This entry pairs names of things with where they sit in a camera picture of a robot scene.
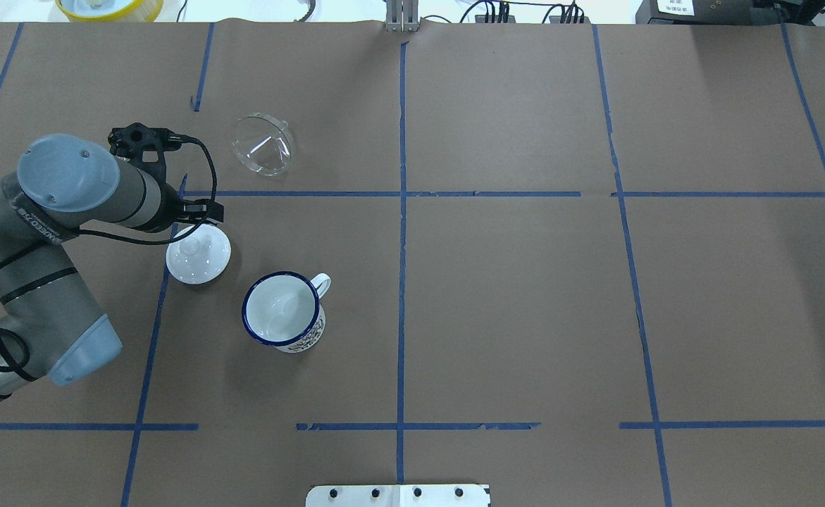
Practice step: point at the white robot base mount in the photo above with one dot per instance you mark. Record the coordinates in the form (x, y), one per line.
(400, 495)

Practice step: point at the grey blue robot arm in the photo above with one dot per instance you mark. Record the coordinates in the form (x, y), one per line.
(52, 326)

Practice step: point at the white ceramic lid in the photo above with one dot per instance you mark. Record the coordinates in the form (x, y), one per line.
(198, 257)

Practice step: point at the black box device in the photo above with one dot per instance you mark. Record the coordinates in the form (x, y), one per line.
(735, 13)

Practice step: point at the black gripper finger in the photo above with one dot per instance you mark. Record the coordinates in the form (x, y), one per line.
(207, 211)

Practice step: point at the white enamel mug blue rim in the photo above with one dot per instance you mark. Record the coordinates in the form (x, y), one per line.
(283, 310)

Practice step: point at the yellow tape roll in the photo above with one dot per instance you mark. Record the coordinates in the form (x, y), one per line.
(110, 11)

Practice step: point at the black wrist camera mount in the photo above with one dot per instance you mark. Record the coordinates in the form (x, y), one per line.
(144, 147)

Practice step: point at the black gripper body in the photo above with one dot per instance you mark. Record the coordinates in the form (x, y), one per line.
(170, 205)

